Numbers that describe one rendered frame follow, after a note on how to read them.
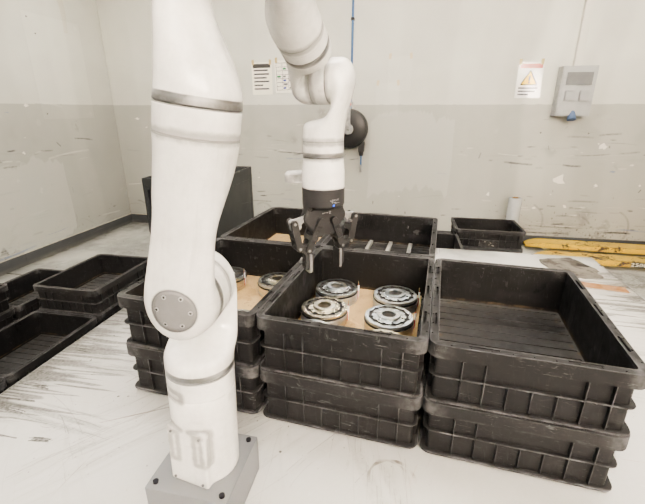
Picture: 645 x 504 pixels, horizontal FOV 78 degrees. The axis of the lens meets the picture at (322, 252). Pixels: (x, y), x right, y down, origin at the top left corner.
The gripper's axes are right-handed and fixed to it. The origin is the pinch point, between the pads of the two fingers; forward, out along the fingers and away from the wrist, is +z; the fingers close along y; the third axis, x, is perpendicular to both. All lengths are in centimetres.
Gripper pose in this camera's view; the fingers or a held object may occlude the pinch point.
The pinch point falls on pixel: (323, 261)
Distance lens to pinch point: 75.1
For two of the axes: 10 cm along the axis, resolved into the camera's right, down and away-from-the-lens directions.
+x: -4.7, -3.0, 8.3
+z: 0.0, 9.4, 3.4
